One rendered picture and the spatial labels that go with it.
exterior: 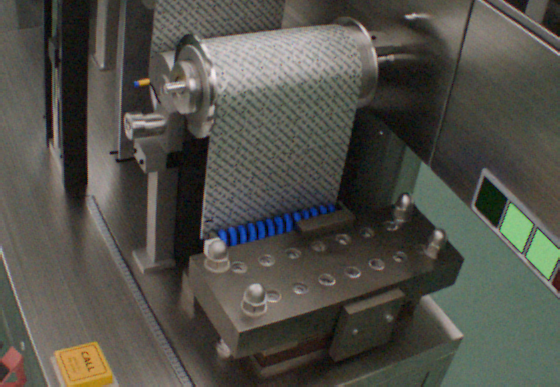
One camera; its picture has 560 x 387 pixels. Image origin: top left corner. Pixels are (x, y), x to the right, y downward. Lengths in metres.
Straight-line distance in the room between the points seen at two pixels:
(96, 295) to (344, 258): 0.40
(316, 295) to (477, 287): 1.73
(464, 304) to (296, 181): 1.59
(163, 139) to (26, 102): 0.64
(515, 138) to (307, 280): 0.36
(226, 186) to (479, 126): 0.37
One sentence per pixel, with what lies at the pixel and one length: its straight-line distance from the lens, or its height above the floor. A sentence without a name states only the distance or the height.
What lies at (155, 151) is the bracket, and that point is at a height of 1.14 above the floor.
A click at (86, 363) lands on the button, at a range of 1.11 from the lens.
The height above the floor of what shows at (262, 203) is 1.06.
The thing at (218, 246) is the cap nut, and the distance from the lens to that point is 1.08.
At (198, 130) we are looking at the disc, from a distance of 1.08.
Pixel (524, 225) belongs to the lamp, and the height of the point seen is 1.20.
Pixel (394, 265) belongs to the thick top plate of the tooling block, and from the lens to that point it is 1.17.
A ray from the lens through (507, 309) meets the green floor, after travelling 2.75.
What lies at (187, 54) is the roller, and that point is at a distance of 1.07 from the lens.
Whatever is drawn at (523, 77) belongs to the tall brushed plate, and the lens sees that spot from 1.01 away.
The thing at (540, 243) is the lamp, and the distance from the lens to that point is 1.03.
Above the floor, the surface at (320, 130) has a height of 1.18.
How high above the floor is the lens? 1.79
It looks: 36 degrees down
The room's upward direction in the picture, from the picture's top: 9 degrees clockwise
